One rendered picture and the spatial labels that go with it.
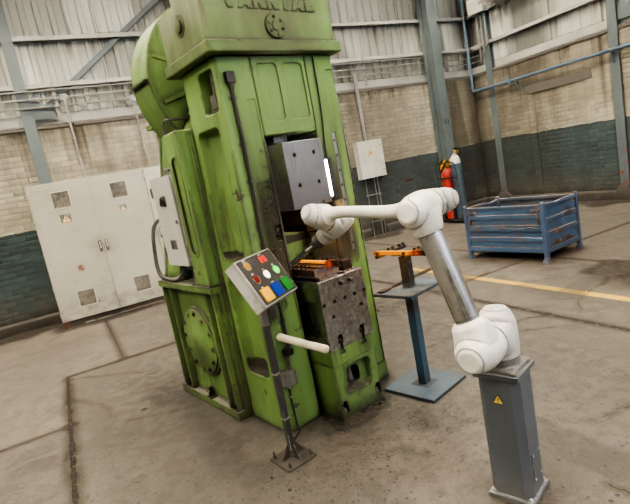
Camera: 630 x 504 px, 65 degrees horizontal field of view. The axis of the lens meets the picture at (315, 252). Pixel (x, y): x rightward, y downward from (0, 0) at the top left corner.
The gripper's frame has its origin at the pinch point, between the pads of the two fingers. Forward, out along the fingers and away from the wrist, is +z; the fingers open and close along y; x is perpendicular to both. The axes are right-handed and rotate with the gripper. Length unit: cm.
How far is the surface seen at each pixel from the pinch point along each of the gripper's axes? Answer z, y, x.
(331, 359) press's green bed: 40, 30, -57
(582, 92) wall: -202, 859, -10
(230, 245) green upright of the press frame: 52, 32, 39
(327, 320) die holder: 26, 32, -37
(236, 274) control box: 16.2, -27.2, 11.2
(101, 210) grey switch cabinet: 388, 290, 278
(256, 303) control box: 17.0, -27.1, -6.6
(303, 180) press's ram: -14, 40, 38
